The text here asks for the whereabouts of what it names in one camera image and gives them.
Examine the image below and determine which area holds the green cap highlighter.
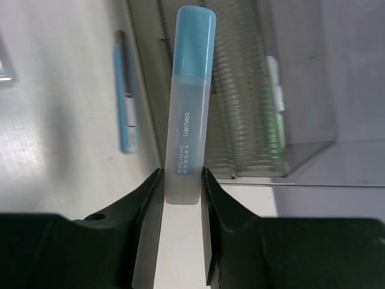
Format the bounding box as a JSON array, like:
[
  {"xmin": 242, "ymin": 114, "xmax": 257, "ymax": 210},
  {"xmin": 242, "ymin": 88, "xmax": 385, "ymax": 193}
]
[{"xmin": 264, "ymin": 55, "xmax": 291, "ymax": 175}]

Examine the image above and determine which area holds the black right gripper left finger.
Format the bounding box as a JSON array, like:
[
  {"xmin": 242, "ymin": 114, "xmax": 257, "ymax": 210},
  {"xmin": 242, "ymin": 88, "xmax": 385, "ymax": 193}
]
[{"xmin": 1, "ymin": 169, "xmax": 164, "ymax": 288}]

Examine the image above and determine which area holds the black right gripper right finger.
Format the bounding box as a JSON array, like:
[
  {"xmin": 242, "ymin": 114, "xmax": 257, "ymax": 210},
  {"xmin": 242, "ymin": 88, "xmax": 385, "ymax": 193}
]
[{"xmin": 200, "ymin": 168, "xmax": 384, "ymax": 288}]

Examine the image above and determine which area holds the clear acrylic drawer organizer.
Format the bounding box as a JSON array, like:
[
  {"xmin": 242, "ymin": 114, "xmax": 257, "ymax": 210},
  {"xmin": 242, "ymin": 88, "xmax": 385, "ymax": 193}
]
[{"xmin": 126, "ymin": 0, "xmax": 385, "ymax": 189}]

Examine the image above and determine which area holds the blue cap highlighter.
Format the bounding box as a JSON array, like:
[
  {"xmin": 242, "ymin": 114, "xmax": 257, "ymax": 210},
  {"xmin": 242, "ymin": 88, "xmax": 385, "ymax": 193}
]
[{"xmin": 165, "ymin": 5, "xmax": 217, "ymax": 205}]

